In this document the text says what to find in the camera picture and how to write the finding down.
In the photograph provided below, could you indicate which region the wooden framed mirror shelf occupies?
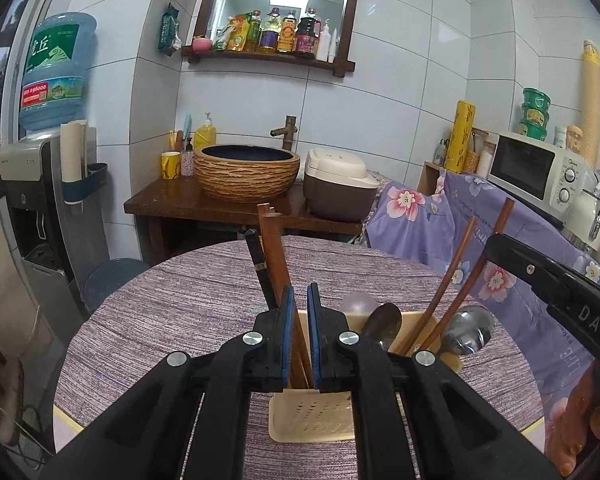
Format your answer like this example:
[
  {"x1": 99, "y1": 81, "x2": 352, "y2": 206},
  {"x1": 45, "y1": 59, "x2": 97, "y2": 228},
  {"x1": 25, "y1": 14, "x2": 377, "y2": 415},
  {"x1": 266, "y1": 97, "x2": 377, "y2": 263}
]
[{"x1": 181, "y1": 0, "x2": 368, "y2": 78}]

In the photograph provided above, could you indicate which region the green instant noodle cup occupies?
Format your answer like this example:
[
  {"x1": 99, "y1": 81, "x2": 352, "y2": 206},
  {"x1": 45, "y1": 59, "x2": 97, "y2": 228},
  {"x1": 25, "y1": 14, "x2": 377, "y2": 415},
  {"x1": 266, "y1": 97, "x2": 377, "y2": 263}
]
[
  {"x1": 522, "y1": 87, "x2": 552, "y2": 108},
  {"x1": 517, "y1": 120, "x2": 548, "y2": 142},
  {"x1": 520, "y1": 104, "x2": 551, "y2": 125}
]

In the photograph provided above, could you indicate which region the row of condiment bottles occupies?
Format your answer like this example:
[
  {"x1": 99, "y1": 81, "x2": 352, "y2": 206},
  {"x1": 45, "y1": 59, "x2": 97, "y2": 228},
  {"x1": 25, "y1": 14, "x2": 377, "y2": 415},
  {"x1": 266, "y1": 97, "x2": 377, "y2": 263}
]
[{"x1": 212, "y1": 7, "x2": 342, "y2": 63}]

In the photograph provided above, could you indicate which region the grey round stool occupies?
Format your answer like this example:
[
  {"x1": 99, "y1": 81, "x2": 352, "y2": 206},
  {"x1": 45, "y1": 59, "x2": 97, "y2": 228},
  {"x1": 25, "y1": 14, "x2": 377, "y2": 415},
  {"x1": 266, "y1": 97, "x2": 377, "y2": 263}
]
[{"x1": 83, "y1": 258, "x2": 151, "y2": 318}]

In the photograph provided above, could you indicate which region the white kettle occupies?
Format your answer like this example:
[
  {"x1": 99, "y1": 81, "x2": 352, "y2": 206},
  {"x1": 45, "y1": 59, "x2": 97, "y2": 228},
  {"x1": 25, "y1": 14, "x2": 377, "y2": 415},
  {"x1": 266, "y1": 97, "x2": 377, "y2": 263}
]
[{"x1": 565, "y1": 190, "x2": 600, "y2": 253}]

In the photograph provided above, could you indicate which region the small wooden box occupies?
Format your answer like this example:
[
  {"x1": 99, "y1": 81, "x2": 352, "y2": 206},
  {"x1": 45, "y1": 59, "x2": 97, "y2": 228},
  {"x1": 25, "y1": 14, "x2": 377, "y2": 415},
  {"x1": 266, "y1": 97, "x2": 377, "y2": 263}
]
[{"x1": 417, "y1": 161, "x2": 448, "y2": 196}]

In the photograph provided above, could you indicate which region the tall stack of paper cups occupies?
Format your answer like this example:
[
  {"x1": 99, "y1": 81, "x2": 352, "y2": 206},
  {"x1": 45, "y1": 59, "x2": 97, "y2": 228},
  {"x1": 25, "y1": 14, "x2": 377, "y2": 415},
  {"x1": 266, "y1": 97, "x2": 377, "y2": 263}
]
[{"x1": 579, "y1": 40, "x2": 600, "y2": 171}]

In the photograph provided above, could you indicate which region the grey water dispenser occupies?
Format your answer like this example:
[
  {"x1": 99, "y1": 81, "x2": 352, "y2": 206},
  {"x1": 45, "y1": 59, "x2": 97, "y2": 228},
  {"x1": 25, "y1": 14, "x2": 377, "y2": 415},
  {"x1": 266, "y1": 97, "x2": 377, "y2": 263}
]
[{"x1": 0, "y1": 132, "x2": 106, "y2": 321}]

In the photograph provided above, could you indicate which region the white cup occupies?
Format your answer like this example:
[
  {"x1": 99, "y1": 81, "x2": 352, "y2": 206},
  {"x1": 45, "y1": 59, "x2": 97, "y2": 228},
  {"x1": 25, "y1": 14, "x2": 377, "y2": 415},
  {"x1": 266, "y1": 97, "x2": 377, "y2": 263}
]
[{"x1": 476, "y1": 147, "x2": 496, "y2": 177}]

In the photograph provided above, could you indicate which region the white microwave oven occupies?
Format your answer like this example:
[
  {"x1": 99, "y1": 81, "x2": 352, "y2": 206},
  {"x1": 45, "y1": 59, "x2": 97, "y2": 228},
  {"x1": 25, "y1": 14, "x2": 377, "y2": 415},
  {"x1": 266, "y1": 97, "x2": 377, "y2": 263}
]
[{"x1": 487, "y1": 131, "x2": 596, "y2": 218}]

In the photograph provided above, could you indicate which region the yellow mug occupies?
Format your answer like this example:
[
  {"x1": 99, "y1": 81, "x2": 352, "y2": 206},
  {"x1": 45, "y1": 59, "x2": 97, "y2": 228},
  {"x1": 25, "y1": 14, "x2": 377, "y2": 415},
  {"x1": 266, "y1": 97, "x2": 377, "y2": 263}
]
[{"x1": 160, "y1": 151, "x2": 182, "y2": 181}]

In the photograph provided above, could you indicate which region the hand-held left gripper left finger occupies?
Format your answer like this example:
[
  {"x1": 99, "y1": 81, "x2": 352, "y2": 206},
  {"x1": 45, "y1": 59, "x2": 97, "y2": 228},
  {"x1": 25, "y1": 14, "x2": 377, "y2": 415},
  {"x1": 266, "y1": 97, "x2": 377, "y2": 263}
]
[{"x1": 40, "y1": 285, "x2": 297, "y2": 480}]

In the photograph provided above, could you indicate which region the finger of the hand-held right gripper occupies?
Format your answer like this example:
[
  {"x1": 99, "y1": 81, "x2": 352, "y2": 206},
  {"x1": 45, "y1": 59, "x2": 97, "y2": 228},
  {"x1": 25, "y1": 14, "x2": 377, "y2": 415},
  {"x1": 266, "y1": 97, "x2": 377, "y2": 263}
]
[{"x1": 484, "y1": 232, "x2": 562, "y2": 307}]

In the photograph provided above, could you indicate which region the pale shiny spoon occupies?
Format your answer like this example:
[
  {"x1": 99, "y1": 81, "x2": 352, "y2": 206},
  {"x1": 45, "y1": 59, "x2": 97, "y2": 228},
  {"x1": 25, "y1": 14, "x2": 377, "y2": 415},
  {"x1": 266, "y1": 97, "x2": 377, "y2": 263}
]
[{"x1": 340, "y1": 292, "x2": 379, "y2": 317}]

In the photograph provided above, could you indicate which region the paper cup tube holder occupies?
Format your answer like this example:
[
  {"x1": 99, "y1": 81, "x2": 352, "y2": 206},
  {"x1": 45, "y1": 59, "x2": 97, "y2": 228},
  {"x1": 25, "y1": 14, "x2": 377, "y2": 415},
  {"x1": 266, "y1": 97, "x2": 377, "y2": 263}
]
[{"x1": 60, "y1": 120, "x2": 108, "y2": 207}]

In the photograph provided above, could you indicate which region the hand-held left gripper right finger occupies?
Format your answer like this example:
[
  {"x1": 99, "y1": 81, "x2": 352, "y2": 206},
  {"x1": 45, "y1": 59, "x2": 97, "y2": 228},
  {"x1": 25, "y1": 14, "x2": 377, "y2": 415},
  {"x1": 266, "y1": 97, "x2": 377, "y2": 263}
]
[{"x1": 307, "y1": 282, "x2": 563, "y2": 480}]

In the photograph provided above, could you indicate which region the all-metal spoon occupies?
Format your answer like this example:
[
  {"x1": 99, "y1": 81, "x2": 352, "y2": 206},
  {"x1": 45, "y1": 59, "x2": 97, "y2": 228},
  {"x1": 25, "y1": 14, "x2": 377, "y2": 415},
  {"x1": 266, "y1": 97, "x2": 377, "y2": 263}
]
[{"x1": 362, "y1": 302, "x2": 403, "y2": 353}]

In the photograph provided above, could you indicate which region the green hanging packet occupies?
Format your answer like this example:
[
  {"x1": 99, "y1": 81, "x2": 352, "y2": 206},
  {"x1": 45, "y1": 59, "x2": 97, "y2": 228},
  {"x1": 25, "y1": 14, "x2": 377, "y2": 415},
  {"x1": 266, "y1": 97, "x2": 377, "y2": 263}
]
[{"x1": 157, "y1": 2, "x2": 183, "y2": 57}]

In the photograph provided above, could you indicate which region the dark wooden washstand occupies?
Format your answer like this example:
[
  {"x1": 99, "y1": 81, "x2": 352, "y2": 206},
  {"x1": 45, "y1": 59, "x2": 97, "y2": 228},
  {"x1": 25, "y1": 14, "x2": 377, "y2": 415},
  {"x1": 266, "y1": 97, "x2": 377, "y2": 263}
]
[{"x1": 124, "y1": 177, "x2": 366, "y2": 268}]

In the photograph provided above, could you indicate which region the bronze bamboo style faucet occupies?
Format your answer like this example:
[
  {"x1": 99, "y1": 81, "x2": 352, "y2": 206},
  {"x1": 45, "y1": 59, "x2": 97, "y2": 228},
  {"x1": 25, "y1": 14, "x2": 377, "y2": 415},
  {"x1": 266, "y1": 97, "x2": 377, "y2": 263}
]
[{"x1": 269, "y1": 115, "x2": 300, "y2": 152}]

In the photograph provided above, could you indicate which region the yellow soap pump bottle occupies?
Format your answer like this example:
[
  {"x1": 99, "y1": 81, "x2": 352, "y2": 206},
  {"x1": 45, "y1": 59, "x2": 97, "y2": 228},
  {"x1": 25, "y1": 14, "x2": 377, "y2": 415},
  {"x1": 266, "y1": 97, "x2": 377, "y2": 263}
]
[{"x1": 194, "y1": 111, "x2": 218, "y2": 153}]

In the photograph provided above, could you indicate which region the person's right hand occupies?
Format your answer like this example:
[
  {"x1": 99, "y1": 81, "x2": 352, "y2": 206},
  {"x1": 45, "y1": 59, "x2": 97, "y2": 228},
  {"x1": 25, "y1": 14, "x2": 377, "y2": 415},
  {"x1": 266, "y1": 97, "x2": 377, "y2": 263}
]
[{"x1": 546, "y1": 359, "x2": 600, "y2": 472}]

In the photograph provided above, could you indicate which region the brown and white rice cooker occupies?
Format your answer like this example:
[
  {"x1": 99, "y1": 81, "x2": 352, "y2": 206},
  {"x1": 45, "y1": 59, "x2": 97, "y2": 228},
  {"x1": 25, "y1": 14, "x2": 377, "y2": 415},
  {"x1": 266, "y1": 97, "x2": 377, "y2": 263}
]
[{"x1": 302, "y1": 148, "x2": 381, "y2": 223}]

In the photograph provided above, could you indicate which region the woven pattern wash basin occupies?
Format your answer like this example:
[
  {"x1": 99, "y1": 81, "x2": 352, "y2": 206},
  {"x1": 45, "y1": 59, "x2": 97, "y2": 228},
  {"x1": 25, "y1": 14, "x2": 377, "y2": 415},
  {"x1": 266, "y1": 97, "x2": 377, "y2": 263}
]
[{"x1": 194, "y1": 143, "x2": 302, "y2": 204}]

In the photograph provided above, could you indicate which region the blue water bottle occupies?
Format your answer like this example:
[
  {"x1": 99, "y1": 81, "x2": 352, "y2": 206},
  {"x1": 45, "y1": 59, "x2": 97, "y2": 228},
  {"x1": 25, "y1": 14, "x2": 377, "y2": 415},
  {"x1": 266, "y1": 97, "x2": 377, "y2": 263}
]
[{"x1": 19, "y1": 12, "x2": 98, "y2": 133}]

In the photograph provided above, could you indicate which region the metal spoon with wooden handle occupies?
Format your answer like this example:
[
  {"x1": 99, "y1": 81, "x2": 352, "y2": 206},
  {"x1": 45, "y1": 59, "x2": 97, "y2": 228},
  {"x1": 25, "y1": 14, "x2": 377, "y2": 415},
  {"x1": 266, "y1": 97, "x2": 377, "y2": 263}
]
[{"x1": 437, "y1": 305, "x2": 495, "y2": 358}]

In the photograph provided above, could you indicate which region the black chopstick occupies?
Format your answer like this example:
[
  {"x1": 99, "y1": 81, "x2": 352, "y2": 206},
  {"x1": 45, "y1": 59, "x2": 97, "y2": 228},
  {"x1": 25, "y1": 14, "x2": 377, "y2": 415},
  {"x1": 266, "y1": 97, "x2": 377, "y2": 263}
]
[{"x1": 244, "y1": 230, "x2": 279, "y2": 311}]

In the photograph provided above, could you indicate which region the yellow patterned roll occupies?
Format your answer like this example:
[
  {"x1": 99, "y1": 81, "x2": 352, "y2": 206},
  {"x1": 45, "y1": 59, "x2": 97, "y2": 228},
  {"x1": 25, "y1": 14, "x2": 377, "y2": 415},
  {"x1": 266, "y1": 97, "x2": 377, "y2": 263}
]
[{"x1": 445, "y1": 100, "x2": 477, "y2": 175}]

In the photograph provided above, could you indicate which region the purple floral cloth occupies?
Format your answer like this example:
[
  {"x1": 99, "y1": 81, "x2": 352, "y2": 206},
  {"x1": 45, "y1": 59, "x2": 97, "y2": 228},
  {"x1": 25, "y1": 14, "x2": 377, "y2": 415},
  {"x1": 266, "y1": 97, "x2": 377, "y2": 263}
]
[{"x1": 362, "y1": 170, "x2": 600, "y2": 441}]

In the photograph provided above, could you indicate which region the cream plastic utensil holder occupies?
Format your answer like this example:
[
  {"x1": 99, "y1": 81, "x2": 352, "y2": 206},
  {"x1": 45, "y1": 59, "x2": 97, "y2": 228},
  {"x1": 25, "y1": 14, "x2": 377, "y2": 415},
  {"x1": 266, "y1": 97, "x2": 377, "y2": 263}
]
[{"x1": 269, "y1": 310, "x2": 466, "y2": 443}]

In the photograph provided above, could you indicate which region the black cable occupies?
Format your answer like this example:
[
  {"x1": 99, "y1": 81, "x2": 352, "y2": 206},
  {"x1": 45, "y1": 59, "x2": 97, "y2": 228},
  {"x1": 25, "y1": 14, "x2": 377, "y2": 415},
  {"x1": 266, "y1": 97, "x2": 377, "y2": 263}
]
[{"x1": 7, "y1": 400, "x2": 56, "y2": 466}]

